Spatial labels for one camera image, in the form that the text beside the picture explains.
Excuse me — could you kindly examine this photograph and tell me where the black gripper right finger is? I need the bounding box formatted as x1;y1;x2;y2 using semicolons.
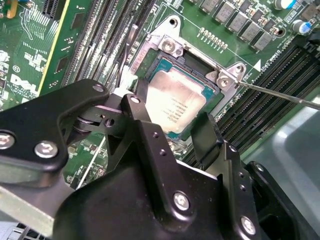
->
190;111;310;240

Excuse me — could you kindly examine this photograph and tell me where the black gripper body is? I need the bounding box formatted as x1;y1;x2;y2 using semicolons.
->
52;159;234;240

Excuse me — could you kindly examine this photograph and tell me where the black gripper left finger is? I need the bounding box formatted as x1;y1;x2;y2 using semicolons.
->
0;79;198;218

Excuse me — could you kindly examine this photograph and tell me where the metal locking lever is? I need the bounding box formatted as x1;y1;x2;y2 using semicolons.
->
116;23;140;86
234;79;320;111

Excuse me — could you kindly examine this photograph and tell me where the silver CPU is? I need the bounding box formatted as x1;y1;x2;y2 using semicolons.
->
144;66;216;138

